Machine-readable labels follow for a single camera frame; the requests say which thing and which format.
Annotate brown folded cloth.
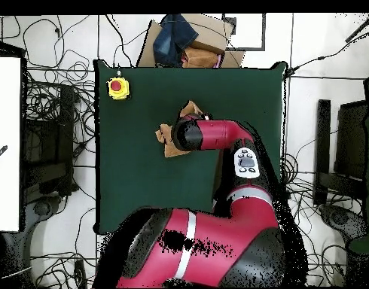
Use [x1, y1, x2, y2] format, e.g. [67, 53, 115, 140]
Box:
[181, 46, 221, 68]

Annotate black cable with connector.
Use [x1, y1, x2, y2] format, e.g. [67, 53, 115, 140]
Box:
[285, 29, 369, 76]

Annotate black flat bar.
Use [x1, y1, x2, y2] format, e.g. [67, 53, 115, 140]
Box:
[315, 99, 332, 207]

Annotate black caster base with cables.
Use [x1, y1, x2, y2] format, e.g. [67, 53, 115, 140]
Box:
[24, 193, 63, 230]
[319, 203, 369, 242]

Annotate black stand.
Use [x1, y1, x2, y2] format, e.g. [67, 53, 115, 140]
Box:
[334, 100, 369, 181]

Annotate white table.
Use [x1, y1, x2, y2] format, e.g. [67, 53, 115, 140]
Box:
[0, 56, 23, 233]

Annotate dark green tablecloth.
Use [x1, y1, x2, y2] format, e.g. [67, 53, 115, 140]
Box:
[93, 59, 288, 236]

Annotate tan terry towel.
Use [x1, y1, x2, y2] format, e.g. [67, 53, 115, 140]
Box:
[154, 99, 212, 158]

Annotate yellow emergency stop button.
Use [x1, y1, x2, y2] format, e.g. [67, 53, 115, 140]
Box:
[107, 69, 131, 101]

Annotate brown cardboard box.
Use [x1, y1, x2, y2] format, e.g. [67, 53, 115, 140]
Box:
[136, 13, 245, 68]

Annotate black equipment rack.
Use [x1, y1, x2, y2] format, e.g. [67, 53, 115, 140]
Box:
[21, 84, 77, 196]

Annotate blue denim jeans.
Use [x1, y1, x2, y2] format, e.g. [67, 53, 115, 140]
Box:
[152, 13, 200, 68]

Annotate black square frame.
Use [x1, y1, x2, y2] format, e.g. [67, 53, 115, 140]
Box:
[221, 13, 267, 51]

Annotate black rod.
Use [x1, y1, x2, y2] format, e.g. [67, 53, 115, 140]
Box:
[345, 13, 369, 43]

